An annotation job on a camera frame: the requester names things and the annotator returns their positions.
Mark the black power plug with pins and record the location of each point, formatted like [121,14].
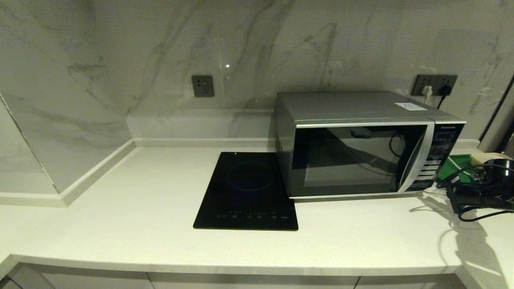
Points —
[445,90]

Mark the white power plug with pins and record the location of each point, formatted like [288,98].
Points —
[427,91]

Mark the angled cabinet corner panel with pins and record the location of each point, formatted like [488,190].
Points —
[24,281]

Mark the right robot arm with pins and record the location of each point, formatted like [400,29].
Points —
[502,168]

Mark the grey single wall socket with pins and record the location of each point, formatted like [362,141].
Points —
[202,86]

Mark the grey double wall socket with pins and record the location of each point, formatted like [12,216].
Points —
[419,80]

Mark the black induction cooktop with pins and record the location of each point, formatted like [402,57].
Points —
[241,192]

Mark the white sheet of paper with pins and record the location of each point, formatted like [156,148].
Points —
[410,106]

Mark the dark door frame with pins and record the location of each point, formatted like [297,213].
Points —
[498,116]

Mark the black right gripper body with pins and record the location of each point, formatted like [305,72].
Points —
[478,196]

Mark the silver Panasonic microwave oven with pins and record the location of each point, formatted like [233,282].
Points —
[341,105]

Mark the green plastic tray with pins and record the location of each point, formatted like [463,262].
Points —
[455,162]

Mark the microwave door with dark glass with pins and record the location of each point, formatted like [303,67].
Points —
[353,160]

